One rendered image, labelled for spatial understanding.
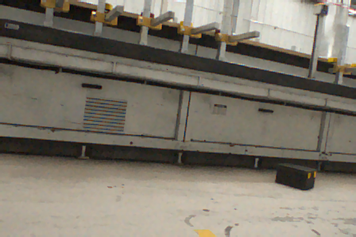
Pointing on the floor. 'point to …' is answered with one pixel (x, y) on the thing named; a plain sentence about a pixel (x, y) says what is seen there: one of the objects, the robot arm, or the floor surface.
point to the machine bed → (164, 107)
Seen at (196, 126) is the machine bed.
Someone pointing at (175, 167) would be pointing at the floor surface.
